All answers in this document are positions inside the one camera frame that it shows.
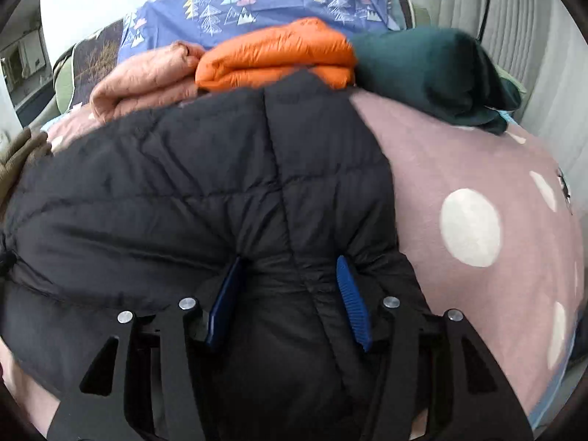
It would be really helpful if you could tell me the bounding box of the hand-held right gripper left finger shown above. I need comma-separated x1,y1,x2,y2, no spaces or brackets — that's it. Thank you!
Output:
46,257,244,441

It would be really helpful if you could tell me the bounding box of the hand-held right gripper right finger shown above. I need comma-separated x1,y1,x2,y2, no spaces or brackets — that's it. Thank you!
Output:
336,256,536,441

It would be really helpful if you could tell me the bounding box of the black puffer jacket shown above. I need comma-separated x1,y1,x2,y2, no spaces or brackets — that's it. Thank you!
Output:
0,70,437,441

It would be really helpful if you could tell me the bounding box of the salmon pink puffer jacket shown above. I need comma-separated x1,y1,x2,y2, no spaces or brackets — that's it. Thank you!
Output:
89,40,207,122

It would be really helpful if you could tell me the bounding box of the dark green garment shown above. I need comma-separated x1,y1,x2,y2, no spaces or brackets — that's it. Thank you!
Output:
351,26,522,135

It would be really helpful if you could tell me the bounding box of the brown fleece garment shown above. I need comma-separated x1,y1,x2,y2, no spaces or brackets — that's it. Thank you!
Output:
0,128,51,203

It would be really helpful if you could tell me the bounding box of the orange puffer jacket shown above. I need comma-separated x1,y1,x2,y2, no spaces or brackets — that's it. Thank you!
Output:
195,17,358,93

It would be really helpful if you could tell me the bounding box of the green sofa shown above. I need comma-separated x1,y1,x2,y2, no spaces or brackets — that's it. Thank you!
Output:
53,50,76,115

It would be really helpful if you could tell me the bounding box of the dark tree print blanket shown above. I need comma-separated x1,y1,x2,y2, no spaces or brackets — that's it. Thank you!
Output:
69,18,126,111

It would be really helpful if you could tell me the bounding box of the blue tree print sheet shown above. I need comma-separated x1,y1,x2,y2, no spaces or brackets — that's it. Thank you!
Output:
117,0,400,62

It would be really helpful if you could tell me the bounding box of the grey pleated curtain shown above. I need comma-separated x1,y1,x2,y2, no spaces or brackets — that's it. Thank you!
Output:
432,0,573,180

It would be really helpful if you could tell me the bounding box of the black floor lamp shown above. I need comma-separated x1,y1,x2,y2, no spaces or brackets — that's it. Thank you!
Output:
478,0,495,42

